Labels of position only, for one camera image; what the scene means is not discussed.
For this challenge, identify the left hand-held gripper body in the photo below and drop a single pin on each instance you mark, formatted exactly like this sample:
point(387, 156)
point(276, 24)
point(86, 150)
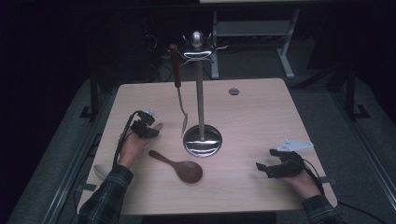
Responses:
point(141, 127)

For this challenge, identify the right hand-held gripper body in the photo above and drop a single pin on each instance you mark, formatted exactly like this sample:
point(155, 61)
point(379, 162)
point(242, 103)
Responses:
point(289, 166)

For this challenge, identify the metal utensil stand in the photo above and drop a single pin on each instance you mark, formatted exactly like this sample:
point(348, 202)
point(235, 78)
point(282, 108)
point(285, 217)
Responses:
point(202, 141)

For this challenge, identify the dark brown wooden spoon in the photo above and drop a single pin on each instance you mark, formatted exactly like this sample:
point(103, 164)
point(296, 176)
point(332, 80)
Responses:
point(188, 171)

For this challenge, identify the light wooden spoon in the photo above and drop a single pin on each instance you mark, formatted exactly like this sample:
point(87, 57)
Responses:
point(102, 170)

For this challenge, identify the person's left hand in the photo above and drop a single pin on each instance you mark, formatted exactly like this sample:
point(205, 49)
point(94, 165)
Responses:
point(130, 149)

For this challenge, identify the person's right hand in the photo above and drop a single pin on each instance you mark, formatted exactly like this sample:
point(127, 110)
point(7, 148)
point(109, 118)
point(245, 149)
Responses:
point(306, 185)

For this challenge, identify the black metal stand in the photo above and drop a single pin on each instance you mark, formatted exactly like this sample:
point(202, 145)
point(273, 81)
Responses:
point(93, 96)
point(351, 93)

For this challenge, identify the grey round grommet cap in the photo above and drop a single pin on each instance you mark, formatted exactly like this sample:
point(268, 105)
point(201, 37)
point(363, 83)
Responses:
point(234, 91)

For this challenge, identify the white metal desk frame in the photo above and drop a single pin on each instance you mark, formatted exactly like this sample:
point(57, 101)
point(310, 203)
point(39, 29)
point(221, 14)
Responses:
point(255, 28)

